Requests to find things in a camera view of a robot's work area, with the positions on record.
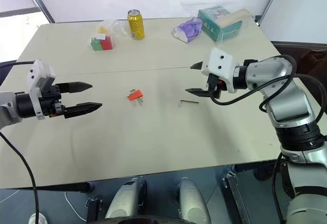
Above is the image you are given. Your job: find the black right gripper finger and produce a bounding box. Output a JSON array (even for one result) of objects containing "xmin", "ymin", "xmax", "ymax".
[
  {"xmin": 184, "ymin": 87, "xmax": 213, "ymax": 98},
  {"xmin": 190, "ymin": 60, "xmax": 205, "ymax": 72}
]

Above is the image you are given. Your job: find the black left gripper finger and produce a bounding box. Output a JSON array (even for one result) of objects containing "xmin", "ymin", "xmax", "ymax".
[
  {"xmin": 63, "ymin": 102, "xmax": 103, "ymax": 120},
  {"xmin": 58, "ymin": 81, "xmax": 93, "ymax": 94}
]

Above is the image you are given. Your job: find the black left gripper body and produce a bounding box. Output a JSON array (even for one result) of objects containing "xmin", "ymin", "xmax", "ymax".
[{"xmin": 38, "ymin": 84, "xmax": 67, "ymax": 119}]

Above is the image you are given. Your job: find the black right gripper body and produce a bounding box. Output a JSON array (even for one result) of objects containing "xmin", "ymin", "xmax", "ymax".
[{"xmin": 205, "ymin": 73, "xmax": 228, "ymax": 100}]

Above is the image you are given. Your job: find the silver metal hex key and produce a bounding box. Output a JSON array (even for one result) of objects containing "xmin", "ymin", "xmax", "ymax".
[{"xmin": 177, "ymin": 99, "xmax": 200, "ymax": 108}]

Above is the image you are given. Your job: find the red hex key holder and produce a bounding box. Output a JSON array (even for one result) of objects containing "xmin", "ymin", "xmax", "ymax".
[{"xmin": 126, "ymin": 88, "xmax": 144, "ymax": 102}]

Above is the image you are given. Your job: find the purple tissue pack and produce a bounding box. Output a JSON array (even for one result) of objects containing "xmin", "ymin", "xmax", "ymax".
[{"xmin": 172, "ymin": 16, "xmax": 204, "ymax": 43}]

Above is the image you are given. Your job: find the green tissue box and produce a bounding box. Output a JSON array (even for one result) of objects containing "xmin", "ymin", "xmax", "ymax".
[{"xmin": 197, "ymin": 6, "xmax": 244, "ymax": 42}]

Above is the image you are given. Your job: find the green block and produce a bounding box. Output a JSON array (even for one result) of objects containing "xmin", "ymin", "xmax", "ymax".
[{"xmin": 89, "ymin": 36, "xmax": 103, "ymax": 52}]

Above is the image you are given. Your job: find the red block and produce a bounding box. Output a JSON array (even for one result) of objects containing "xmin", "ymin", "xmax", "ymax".
[{"xmin": 100, "ymin": 36, "xmax": 114, "ymax": 51}]

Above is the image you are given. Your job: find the large clear plastic bag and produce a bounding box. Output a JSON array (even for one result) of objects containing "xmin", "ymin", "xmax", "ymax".
[{"xmin": 179, "ymin": 0, "xmax": 257, "ymax": 43}]

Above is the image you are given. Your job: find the clear bag of blocks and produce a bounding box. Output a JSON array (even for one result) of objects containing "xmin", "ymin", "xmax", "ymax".
[{"xmin": 89, "ymin": 19, "xmax": 129, "ymax": 52}]

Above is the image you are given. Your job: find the yellow drink can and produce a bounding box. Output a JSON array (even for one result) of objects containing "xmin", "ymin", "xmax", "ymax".
[{"xmin": 127, "ymin": 9, "xmax": 146, "ymax": 41}]

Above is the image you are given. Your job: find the dark brown seat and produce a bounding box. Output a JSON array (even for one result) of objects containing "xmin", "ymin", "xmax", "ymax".
[{"xmin": 270, "ymin": 40, "xmax": 327, "ymax": 83}]

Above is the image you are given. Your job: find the silver rounded robot leg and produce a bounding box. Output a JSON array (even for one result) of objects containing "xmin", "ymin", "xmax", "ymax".
[
  {"xmin": 104, "ymin": 177, "xmax": 147, "ymax": 220},
  {"xmin": 177, "ymin": 177, "xmax": 212, "ymax": 224}
]

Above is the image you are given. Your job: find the black floor block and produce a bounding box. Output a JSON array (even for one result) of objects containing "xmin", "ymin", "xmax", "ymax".
[{"xmin": 252, "ymin": 163, "xmax": 276, "ymax": 182}]

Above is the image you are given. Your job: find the black table leg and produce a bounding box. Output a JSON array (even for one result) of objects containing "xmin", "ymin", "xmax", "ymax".
[{"xmin": 221, "ymin": 170, "xmax": 252, "ymax": 224}]

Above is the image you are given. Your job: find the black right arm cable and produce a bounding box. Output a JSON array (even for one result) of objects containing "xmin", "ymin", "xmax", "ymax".
[{"xmin": 210, "ymin": 54, "xmax": 327, "ymax": 143}]

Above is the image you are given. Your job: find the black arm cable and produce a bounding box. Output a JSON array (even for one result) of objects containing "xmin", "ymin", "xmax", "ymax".
[
  {"xmin": 0, "ymin": 60, "xmax": 36, "ymax": 70},
  {"xmin": 210, "ymin": 54, "xmax": 327, "ymax": 143}
]

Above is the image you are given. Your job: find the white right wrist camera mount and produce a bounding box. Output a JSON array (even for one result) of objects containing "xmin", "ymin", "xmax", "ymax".
[{"xmin": 200, "ymin": 47, "xmax": 240, "ymax": 94}]

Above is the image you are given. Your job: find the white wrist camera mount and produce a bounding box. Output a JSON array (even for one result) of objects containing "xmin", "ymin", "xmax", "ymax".
[
  {"xmin": 200, "ymin": 47, "xmax": 240, "ymax": 94},
  {"xmin": 27, "ymin": 59, "xmax": 57, "ymax": 121}
]

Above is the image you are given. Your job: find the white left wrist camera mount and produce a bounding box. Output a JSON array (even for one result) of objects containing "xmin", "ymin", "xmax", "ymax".
[{"xmin": 27, "ymin": 59, "xmax": 57, "ymax": 121}]

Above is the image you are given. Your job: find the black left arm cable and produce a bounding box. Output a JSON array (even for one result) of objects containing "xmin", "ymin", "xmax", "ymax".
[{"xmin": 0, "ymin": 60, "xmax": 36, "ymax": 70}]

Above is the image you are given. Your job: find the thin black hanging cable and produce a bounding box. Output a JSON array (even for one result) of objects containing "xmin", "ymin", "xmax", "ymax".
[{"xmin": 0, "ymin": 131, "xmax": 40, "ymax": 224}]

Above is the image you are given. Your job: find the grey slanted frame pole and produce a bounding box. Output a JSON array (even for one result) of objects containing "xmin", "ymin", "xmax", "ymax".
[
  {"xmin": 19, "ymin": 0, "xmax": 56, "ymax": 24},
  {"xmin": 254, "ymin": 0, "xmax": 286, "ymax": 27}
]

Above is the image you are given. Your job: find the white floor cable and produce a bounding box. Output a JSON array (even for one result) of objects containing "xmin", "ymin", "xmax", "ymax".
[{"xmin": 63, "ymin": 190, "xmax": 88, "ymax": 222}]

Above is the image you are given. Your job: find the black table bracket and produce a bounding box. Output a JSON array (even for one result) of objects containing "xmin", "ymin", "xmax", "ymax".
[{"xmin": 85, "ymin": 197, "xmax": 101, "ymax": 222}]

